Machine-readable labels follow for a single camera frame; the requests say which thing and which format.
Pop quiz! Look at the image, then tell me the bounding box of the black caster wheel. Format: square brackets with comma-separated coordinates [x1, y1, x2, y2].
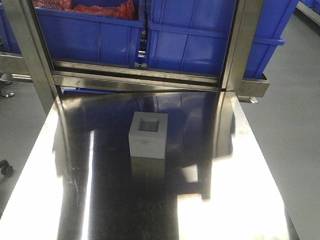
[0, 159, 14, 178]

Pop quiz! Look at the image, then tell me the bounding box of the stainless steel rack frame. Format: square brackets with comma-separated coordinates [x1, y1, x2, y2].
[0, 0, 269, 113]

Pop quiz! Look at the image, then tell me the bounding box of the blue bin far left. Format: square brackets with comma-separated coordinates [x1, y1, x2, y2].
[0, 2, 21, 54]

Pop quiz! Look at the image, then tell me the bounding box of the blue bin with red contents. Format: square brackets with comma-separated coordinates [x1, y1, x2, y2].
[35, 0, 146, 66]

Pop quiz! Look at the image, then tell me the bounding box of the gray square hollow base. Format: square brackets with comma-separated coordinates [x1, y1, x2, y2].
[128, 111, 168, 160]

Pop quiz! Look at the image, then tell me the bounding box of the red mesh bag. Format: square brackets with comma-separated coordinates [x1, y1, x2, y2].
[32, 0, 137, 20]

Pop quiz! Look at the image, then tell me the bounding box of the blue plastic bin centre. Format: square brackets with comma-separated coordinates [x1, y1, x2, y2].
[146, 0, 297, 79]

